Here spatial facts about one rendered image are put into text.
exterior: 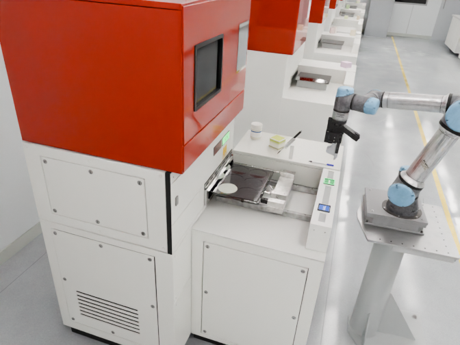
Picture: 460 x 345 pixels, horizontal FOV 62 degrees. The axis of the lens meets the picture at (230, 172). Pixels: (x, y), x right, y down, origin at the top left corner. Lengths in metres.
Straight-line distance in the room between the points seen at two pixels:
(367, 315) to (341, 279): 0.52
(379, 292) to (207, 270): 0.97
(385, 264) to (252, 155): 0.93
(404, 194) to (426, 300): 1.31
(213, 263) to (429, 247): 1.02
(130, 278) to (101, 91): 0.90
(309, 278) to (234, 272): 0.36
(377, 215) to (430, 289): 1.22
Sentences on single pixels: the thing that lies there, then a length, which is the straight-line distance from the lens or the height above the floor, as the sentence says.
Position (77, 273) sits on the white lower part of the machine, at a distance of 2.12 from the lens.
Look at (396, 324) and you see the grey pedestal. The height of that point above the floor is 0.11.
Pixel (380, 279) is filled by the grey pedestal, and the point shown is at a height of 0.47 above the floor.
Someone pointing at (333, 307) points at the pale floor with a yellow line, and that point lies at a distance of 2.73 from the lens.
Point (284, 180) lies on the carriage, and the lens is 2.16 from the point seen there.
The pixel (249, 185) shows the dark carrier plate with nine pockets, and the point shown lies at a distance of 2.04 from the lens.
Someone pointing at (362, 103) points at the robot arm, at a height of 1.42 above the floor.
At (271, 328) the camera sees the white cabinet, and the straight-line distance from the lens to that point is 2.11.
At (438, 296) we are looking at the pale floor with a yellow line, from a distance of 3.11.
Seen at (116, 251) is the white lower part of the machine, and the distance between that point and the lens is 1.86.
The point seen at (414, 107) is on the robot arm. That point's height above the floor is 1.41.
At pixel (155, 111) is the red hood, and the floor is 1.46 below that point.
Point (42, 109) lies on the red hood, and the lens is 1.70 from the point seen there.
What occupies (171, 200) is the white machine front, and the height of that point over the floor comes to 1.10.
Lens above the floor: 1.94
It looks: 29 degrees down
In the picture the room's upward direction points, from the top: 4 degrees clockwise
